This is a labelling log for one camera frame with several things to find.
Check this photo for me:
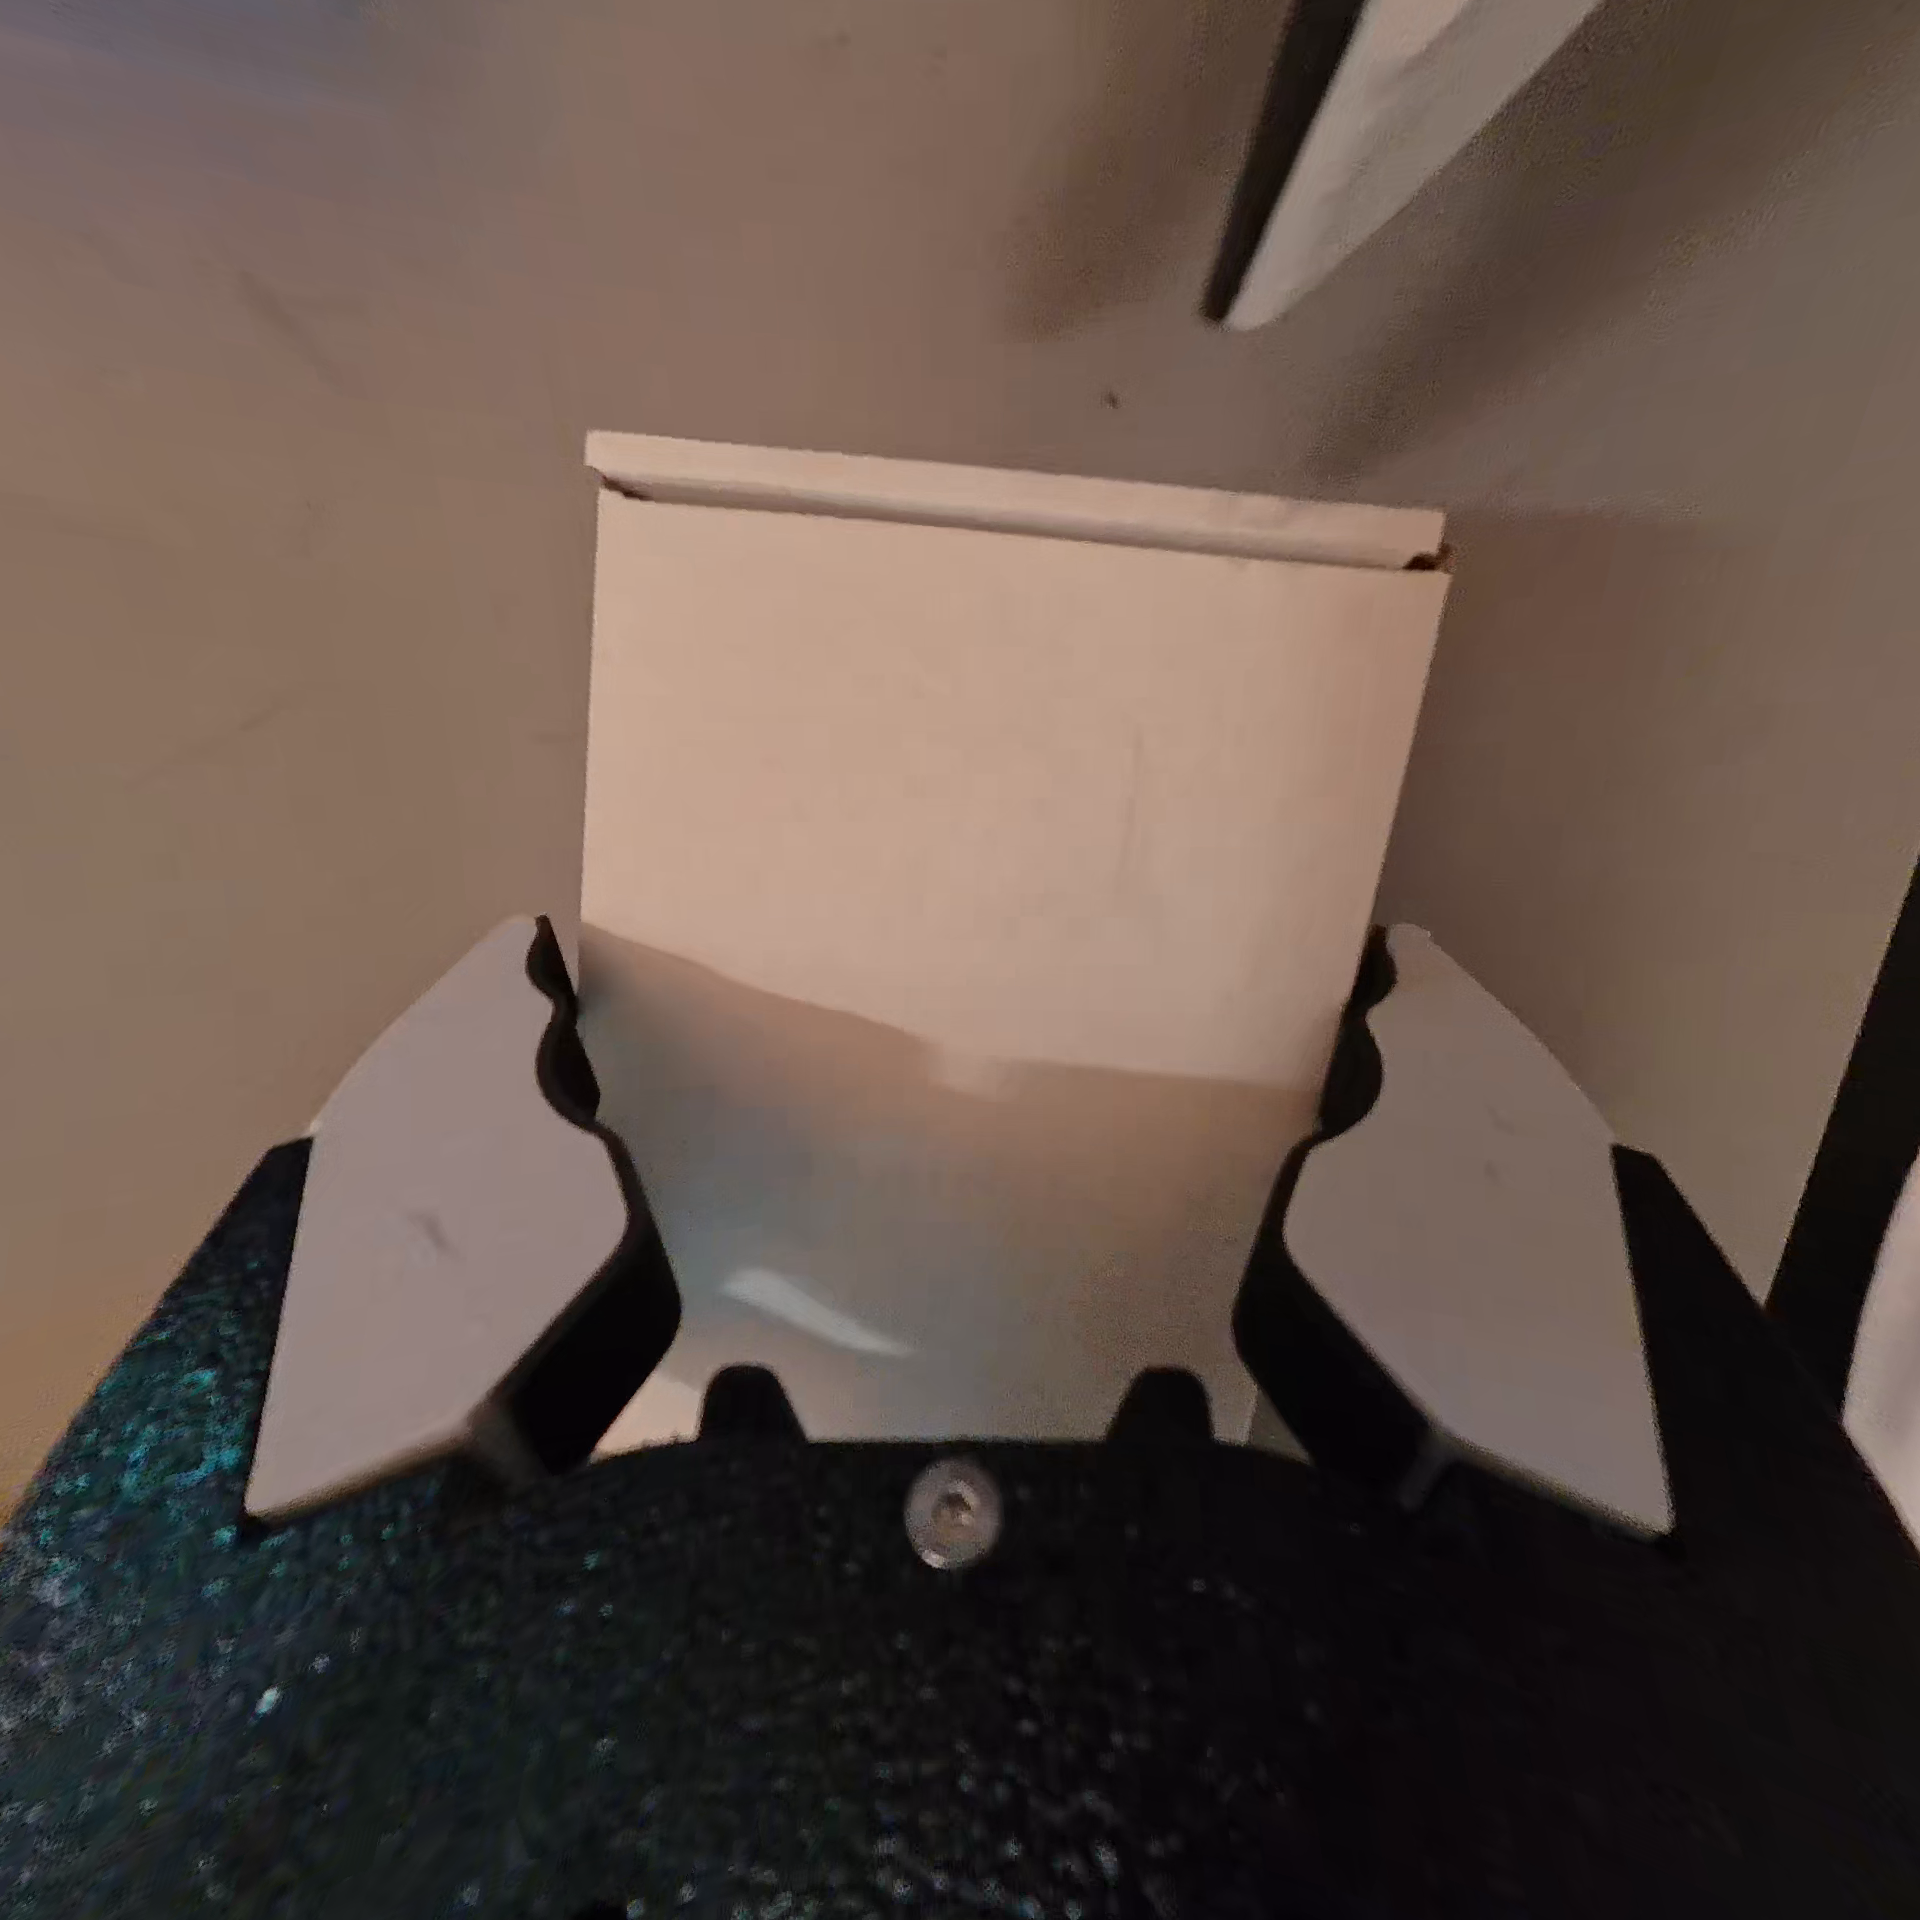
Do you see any white cardboard mailer box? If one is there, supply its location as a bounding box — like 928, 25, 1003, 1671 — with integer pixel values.
576, 429, 1454, 1450

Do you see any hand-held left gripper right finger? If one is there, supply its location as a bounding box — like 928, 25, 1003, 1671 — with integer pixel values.
1233, 921, 1678, 1539

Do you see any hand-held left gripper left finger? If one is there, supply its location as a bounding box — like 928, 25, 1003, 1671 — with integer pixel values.
243, 914, 684, 1521

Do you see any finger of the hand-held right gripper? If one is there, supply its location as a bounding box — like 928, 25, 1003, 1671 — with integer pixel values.
1770, 855, 1920, 1547
1201, 0, 1614, 332

